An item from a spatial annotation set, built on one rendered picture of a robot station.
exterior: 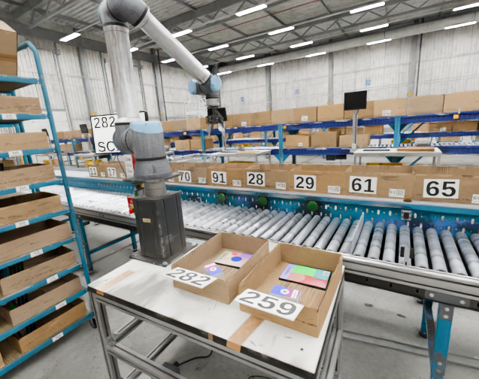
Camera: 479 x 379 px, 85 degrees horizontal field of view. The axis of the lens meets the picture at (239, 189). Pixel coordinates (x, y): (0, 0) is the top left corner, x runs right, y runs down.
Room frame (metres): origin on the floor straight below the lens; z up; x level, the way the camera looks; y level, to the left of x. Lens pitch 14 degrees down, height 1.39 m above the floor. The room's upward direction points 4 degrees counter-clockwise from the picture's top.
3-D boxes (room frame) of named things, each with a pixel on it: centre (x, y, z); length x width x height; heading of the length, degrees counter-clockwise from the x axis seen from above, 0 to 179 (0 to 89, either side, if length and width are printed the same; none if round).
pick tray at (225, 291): (1.08, 0.09, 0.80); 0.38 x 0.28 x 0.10; 149
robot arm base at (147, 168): (1.32, 0.43, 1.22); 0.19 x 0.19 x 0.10
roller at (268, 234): (1.63, -0.24, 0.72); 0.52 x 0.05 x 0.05; 148
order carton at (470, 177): (1.52, -1.28, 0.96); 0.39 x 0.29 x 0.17; 58
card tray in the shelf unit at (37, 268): (1.59, 1.40, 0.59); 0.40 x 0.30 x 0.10; 146
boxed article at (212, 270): (1.02, 0.14, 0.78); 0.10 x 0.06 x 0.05; 27
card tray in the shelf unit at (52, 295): (1.58, 1.40, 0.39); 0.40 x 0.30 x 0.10; 148
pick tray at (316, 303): (0.89, -0.19, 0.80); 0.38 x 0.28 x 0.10; 148
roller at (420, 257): (1.22, -0.90, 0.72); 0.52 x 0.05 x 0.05; 148
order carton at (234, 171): (2.35, 0.04, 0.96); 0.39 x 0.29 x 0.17; 58
